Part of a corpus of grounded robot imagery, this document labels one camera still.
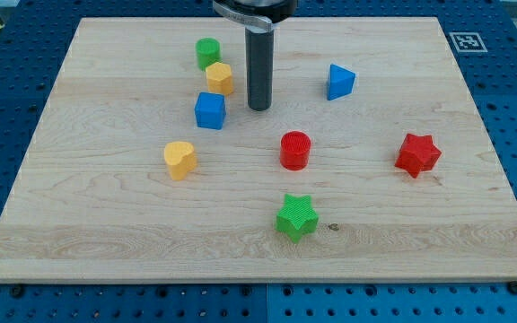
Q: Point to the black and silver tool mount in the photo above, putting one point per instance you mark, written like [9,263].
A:
[256,15]

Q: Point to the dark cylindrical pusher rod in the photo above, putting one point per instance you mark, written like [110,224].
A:
[259,68]

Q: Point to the yellow hexagon block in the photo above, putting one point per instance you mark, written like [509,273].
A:
[219,78]

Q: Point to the green cylinder block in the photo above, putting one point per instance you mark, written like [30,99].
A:
[208,51]

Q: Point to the blue cube block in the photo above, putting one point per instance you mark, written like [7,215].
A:
[210,110]

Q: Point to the blue triangle block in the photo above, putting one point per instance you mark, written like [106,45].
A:
[340,82]

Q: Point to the red cylinder block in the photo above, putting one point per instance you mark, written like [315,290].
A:
[295,147]

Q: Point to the yellow heart block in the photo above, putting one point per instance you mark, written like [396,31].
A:
[180,158]

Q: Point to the wooden board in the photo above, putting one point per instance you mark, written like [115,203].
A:
[94,203]

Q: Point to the green star block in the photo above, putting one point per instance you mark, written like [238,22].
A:
[297,217]

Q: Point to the red star block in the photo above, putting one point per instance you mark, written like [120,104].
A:
[417,153]

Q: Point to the white fiducial marker tag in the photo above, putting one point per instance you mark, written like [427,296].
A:
[467,42]

